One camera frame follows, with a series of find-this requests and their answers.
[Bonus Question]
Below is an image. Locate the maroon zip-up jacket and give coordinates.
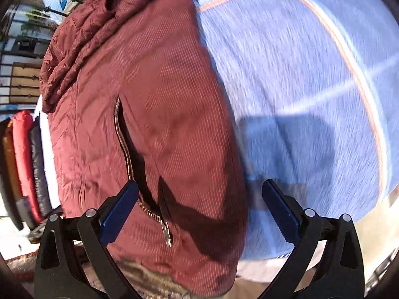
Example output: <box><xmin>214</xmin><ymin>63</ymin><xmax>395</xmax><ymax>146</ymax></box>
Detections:
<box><xmin>40</xmin><ymin>0</ymin><xmax>248</xmax><ymax>297</ymax></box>

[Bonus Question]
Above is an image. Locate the dark grey quilted jacket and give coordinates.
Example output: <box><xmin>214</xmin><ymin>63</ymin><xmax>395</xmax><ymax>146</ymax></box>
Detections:
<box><xmin>29</xmin><ymin>116</ymin><xmax>53</xmax><ymax>218</ymax></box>

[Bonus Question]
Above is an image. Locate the brown folded jacket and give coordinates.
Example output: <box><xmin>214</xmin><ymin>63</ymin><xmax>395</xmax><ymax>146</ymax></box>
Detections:
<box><xmin>1</xmin><ymin>118</ymin><xmax>22</xmax><ymax>202</ymax></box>

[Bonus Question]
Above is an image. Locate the red folded puffer jacket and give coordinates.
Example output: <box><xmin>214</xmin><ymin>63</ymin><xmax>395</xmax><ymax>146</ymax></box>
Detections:
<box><xmin>12</xmin><ymin>110</ymin><xmax>43</xmax><ymax>223</ymax></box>

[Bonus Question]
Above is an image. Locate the blue plaid bed sheet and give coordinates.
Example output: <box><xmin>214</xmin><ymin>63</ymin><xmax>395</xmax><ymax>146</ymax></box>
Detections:
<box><xmin>194</xmin><ymin>0</ymin><xmax>398</xmax><ymax>260</ymax></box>

